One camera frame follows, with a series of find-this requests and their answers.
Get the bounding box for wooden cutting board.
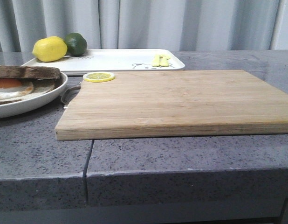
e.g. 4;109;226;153
55;70;288;140

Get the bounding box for green lime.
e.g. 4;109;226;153
64;33;88;56

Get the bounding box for yellow-green plastic fork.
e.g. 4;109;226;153
151;54;160;67

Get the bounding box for yellow lemon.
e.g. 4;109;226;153
32;36;68;62

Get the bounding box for white round plate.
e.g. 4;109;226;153
0;72;68;119

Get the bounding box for white rectangular tray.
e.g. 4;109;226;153
23;49;185;76

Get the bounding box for grey curtain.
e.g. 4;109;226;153
0;0;288;52

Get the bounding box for metal cutting board handle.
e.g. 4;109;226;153
60;82;81;110

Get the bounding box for fried egg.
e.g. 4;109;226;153
0;78;34;100

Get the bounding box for lemon slice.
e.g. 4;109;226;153
83;71;115;83

